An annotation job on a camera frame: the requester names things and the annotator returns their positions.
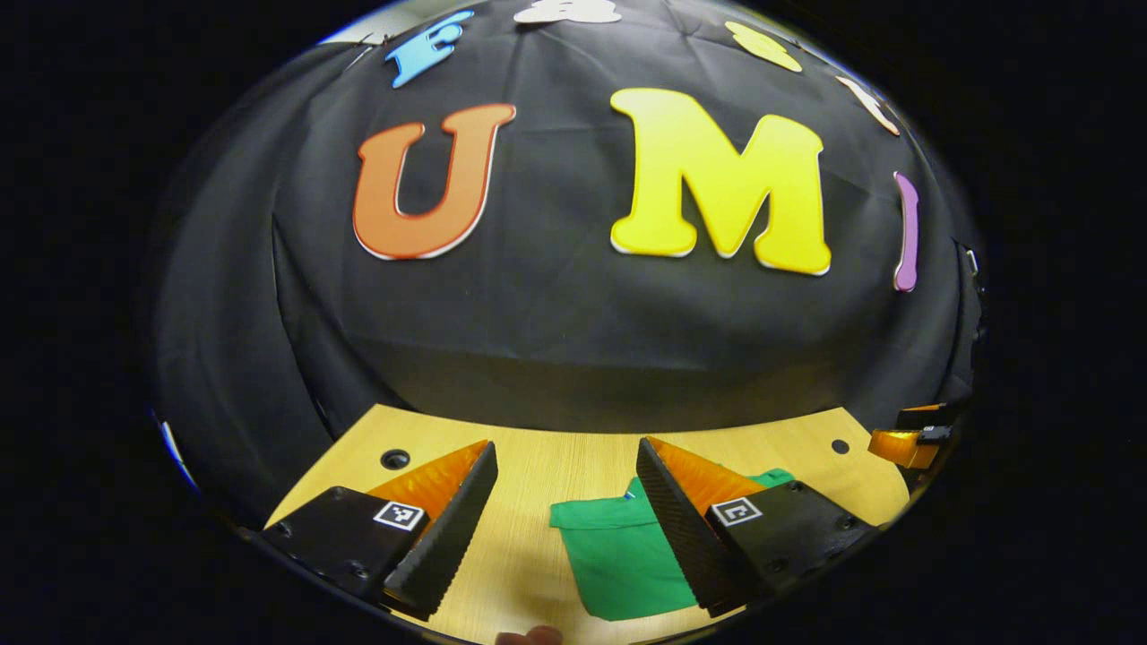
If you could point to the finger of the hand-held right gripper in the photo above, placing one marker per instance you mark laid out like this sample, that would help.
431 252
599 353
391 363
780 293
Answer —
901 448
923 417

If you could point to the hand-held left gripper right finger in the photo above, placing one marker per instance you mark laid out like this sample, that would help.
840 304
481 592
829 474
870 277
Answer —
676 537

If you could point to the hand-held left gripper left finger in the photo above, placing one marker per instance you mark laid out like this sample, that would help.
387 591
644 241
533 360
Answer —
452 537

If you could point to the green T-shirt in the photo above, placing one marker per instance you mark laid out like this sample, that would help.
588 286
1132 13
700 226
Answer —
618 555

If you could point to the black backdrop cloth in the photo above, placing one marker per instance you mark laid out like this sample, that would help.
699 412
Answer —
556 313

